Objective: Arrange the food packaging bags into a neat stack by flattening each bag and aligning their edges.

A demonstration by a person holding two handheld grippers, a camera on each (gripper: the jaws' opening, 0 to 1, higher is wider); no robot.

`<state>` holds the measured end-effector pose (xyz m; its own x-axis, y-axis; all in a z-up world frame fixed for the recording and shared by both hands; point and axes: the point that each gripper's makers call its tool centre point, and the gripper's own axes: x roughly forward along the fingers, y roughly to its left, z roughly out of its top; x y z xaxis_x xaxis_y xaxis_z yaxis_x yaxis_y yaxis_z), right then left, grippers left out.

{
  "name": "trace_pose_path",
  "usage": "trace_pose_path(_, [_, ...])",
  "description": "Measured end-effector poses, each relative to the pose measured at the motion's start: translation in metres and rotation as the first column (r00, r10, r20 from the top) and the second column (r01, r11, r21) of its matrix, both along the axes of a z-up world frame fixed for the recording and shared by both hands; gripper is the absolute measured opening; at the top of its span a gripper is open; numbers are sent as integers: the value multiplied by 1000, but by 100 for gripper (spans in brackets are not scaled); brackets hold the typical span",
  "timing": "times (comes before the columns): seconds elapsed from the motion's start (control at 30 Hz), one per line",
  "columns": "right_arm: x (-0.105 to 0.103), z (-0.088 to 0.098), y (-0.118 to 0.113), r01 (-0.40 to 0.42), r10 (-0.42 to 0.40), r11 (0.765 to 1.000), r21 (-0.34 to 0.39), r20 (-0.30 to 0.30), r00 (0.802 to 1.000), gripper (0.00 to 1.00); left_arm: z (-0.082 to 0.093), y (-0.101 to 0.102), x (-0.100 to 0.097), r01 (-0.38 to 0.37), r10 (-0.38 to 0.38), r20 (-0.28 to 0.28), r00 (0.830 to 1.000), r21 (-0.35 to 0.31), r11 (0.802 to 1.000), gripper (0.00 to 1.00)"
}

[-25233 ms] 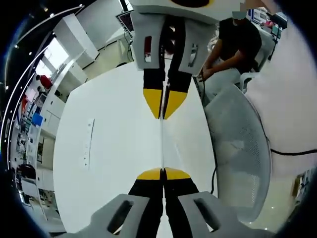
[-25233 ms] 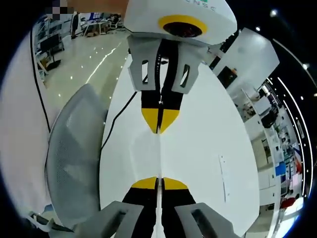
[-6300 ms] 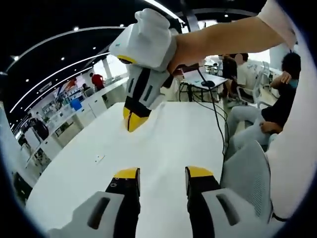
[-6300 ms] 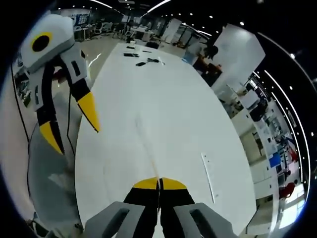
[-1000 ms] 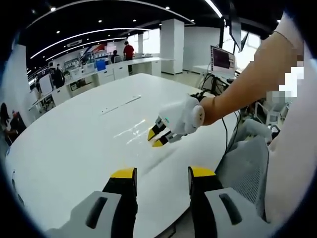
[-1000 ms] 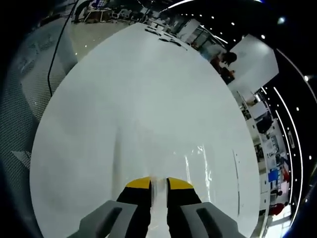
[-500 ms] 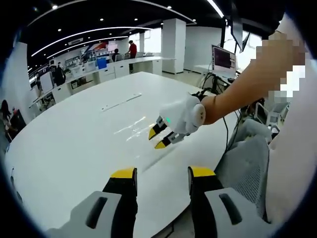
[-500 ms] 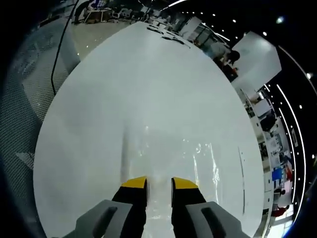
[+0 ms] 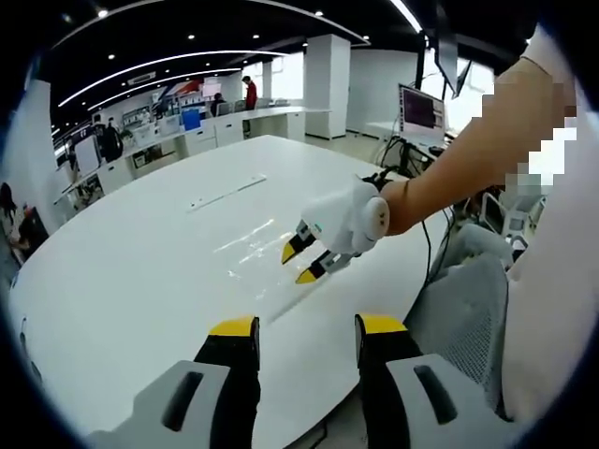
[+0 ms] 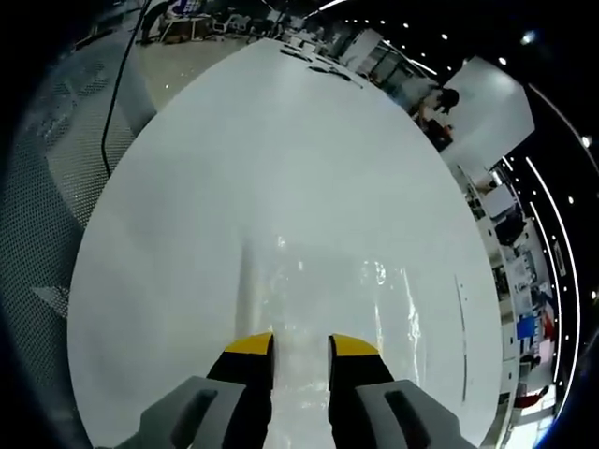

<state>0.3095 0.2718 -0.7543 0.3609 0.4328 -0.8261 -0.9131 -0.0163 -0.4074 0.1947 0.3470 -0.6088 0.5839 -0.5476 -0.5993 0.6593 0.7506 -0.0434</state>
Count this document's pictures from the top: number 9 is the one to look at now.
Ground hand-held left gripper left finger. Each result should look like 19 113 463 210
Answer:
85 314 262 449

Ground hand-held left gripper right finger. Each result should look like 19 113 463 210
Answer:
353 312 523 449

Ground clear food packaging bag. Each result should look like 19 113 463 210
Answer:
212 215 300 282
226 233 331 325

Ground grey mesh office chair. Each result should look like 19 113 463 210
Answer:
402 223 516 420

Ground computer monitor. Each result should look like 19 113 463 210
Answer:
398 83 446 141

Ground long white workbench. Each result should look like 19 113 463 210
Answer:
53 105 334 210

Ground white square pillar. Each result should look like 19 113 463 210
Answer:
303 33 352 140

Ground white grey machine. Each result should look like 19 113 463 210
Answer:
481 191 548 245

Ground person's white shirt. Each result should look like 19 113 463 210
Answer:
503 21 599 422

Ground bundle of black cables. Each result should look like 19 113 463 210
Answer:
379 136 425 181

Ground thin black cable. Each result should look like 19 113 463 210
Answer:
419 205 456 284

